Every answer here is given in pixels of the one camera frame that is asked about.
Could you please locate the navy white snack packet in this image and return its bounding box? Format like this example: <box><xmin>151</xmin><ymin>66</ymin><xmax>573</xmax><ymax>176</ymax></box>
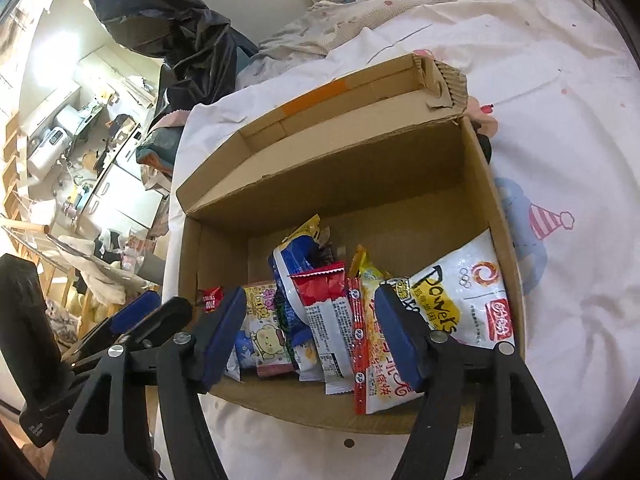
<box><xmin>290</xmin><ymin>330</ymin><xmax>324</xmax><ymax>383</ymax></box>

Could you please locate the white kitchen cabinet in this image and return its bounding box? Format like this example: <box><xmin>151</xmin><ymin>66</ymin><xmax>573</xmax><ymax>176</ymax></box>
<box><xmin>82</xmin><ymin>162</ymin><xmax>168</xmax><ymax>231</ymax></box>

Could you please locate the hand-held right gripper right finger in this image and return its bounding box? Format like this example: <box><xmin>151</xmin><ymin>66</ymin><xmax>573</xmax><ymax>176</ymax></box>
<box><xmin>374</xmin><ymin>284</ymin><xmax>574</xmax><ymax>480</ymax></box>

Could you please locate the blue starry snack packet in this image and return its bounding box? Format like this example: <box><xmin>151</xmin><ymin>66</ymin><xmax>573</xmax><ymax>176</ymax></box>
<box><xmin>223</xmin><ymin>327</ymin><xmax>246</xmax><ymax>382</ymax></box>

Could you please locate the white black-lettered snack packet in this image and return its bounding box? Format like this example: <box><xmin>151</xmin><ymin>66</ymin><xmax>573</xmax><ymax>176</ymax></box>
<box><xmin>410</xmin><ymin>227</ymin><xmax>516</xmax><ymax>348</ymax></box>

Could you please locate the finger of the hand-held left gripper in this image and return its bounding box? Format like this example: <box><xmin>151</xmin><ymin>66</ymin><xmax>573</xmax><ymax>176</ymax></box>
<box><xmin>60</xmin><ymin>290</ymin><xmax>164</xmax><ymax>366</ymax></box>
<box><xmin>75</xmin><ymin>297</ymin><xmax>193</xmax><ymax>371</ymax></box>

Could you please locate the white printed bed sheet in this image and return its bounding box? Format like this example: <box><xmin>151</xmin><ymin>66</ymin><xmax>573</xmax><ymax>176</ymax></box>
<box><xmin>150</xmin><ymin>0</ymin><xmax>636</xmax><ymax>480</ymax></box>

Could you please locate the pink-edged cartoon snack packet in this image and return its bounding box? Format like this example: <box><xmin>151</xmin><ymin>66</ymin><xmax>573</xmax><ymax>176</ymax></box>
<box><xmin>242</xmin><ymin>282</ymin><xmax>297</xmax><ymax>380</ymax></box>

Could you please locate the white towel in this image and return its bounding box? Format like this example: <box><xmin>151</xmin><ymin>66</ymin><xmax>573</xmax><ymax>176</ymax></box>
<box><xmin>57</xmin><ymin>235</ymin><xmax>151</xmax><ymax>306</ymax></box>

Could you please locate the cardboard box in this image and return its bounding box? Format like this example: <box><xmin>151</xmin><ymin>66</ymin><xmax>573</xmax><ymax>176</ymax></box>
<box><xmin>170</xmin><ymin>52</ymin><xmax>526</xmax><ymax>436</ymax></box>

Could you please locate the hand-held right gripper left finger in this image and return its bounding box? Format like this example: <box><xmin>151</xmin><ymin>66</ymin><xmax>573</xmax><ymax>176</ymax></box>
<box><xmin>47</xmin><ymin>286</ymin><xmax>247</xmax><ymax>480</ymax></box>

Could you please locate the white kitchen appliance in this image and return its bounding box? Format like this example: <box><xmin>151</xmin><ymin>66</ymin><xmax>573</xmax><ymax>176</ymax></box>
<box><xmin>27</xmin><ymin>107</ymin><xmax>83</xmax><ymax>181</ymax></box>

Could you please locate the orange red white snack packet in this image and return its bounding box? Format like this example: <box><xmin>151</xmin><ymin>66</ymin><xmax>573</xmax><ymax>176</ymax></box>
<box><xmin>347</xmin><ymin>275</ymin><xmax>426</xmax><ymax>416</ymax></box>

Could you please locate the clear brown candy packet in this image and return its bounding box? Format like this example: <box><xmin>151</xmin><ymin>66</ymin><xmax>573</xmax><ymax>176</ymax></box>
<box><xmin>319</xmin><ymin>226</ymin><xmax>347</xmax><ymax>264</ymax></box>

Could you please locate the blue white snack packet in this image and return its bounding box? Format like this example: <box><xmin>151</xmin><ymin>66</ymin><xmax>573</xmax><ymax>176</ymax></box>
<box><xmin>267</xmin><ymin>237</ymin><xmax>321</xmax><ymax>341</ymax></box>

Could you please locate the black plastic bag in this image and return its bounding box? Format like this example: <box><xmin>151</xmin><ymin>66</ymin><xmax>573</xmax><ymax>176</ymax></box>
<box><xmin>75</xmin><ymin>0</ymin><xmax>258</xmax><ymax>126</ymax></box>

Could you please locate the floral quilt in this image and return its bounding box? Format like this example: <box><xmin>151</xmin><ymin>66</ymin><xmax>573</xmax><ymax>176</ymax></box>
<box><xmin>235</xmin><ymin>0</ymin><xmax>501</xmax><ymax>86</ymax></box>

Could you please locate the brown red snack packet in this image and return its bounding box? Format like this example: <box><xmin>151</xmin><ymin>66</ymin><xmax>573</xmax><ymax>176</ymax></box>
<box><xmin>199</xmin><ymin>286</ymin><xmax>224</xmax><ymax>312</ymax></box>

